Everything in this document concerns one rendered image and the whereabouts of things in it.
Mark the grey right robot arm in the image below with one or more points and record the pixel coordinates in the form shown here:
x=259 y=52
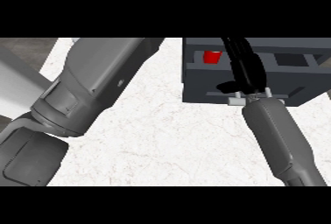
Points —
x=279 y=140

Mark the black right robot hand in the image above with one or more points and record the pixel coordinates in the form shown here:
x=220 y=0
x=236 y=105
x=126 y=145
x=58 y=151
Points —
x=247 y=70

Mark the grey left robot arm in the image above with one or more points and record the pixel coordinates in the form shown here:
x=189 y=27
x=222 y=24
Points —
x=99 y=75

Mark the dark grey drawer front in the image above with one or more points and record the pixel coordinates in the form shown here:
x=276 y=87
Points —
x=202 y=81

